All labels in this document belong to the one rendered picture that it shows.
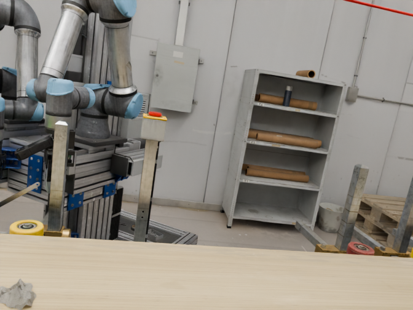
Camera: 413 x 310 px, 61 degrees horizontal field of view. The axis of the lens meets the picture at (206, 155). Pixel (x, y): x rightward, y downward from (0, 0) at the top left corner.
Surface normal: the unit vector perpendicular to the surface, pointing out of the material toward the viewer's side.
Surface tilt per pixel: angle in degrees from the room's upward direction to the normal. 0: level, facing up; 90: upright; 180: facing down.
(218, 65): 90
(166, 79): 90
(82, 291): 0
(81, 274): 0
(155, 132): 90
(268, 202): 90
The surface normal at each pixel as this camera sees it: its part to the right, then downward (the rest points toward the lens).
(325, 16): 0.12, 0.22
